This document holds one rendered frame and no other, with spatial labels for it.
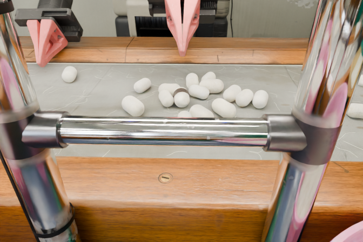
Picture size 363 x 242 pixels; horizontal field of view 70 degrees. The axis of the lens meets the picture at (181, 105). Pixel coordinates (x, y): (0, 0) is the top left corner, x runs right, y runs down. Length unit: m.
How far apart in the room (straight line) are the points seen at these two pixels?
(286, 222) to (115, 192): 0.12
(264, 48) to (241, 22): 1.90
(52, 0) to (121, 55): 0.16
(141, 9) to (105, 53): 0.45
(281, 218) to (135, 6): 0.88
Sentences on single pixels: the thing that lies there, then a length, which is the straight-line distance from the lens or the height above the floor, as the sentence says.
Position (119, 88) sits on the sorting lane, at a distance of 0.42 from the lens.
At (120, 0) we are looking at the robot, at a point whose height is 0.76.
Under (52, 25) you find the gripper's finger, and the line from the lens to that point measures 0.53.
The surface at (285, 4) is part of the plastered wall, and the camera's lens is 2.48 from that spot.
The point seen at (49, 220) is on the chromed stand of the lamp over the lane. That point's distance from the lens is 0.19.
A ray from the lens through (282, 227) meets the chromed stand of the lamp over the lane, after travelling 0.18.
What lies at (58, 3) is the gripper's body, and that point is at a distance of 0.57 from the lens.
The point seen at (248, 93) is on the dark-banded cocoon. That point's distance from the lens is 0.37.
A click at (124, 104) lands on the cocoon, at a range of 0.34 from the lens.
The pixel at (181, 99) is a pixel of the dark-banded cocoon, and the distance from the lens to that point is 0.34.
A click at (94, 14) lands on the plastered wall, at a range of 2.63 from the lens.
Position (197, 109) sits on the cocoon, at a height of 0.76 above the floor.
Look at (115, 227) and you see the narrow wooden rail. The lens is 0.22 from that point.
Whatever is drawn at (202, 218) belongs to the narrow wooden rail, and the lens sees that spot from 0.21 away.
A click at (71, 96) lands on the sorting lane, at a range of 0.42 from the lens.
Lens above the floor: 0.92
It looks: 29 degrees down
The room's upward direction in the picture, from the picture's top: straight up
